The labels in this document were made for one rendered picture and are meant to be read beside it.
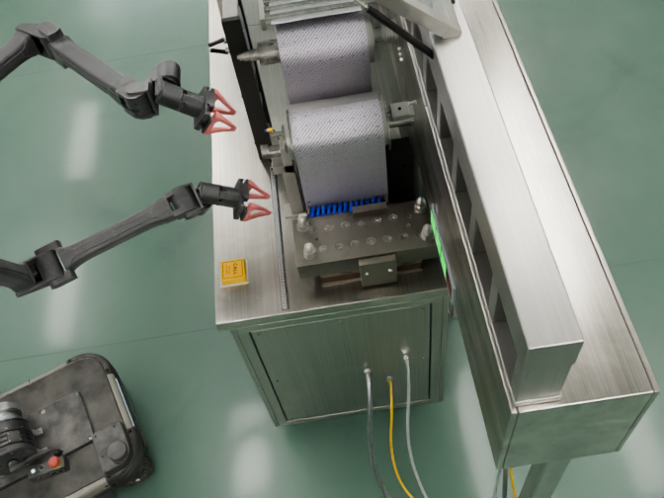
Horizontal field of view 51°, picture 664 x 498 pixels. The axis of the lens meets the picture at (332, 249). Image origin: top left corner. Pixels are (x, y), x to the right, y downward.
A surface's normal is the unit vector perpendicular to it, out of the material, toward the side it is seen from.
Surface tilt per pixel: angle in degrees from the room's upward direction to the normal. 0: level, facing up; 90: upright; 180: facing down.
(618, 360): 0
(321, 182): 90
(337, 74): 92
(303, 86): 92
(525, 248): 0
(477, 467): 0
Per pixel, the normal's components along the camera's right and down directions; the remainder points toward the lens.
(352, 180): 0.11, 0.81
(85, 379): -0.11, -0.57
